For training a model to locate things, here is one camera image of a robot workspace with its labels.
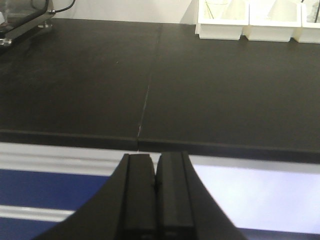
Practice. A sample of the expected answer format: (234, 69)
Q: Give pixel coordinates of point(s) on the stainless steel lab appliance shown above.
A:
(17, 17)

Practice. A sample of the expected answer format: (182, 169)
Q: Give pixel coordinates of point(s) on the right white storage bin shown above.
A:
(309, 31)

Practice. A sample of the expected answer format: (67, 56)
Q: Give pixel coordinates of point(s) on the white storage bin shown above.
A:
(309, 31)
(222, 19)
(273, 20)

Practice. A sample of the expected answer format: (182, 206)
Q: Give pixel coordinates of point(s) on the left white storage bin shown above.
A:
(222, 19)

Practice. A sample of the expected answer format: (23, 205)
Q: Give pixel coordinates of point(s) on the blue left cabinet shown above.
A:
(40, 186)

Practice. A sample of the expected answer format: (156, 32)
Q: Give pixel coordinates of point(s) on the middle white storage bin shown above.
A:
(273, 20)

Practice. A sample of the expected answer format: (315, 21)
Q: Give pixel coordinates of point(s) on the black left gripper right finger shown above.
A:
(185, 208)

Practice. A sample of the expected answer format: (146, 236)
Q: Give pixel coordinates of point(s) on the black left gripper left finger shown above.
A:
(124, 208)

